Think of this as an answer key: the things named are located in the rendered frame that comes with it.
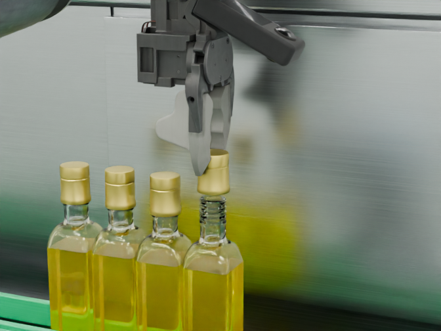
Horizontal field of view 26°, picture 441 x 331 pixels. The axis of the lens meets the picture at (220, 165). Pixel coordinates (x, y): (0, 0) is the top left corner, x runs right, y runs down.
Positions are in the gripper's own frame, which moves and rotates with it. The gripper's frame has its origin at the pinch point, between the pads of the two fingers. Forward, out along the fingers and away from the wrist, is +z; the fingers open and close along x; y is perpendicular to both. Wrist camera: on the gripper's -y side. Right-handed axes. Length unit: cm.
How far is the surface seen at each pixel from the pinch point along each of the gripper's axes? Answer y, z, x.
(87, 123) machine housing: 24.6, 0.8, -15.0
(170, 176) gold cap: 4.8, 2.2, 0.6
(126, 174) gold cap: 10.3, 2.5, 0.7
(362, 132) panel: -13.3, -1.7, -12.4
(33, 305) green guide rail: 26.6, 22.4, -3.3
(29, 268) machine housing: 34.9, 22.7, -15.0
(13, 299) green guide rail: 29.5, 22.2, -3.2
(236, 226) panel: 2.2, 11.5, -12.3
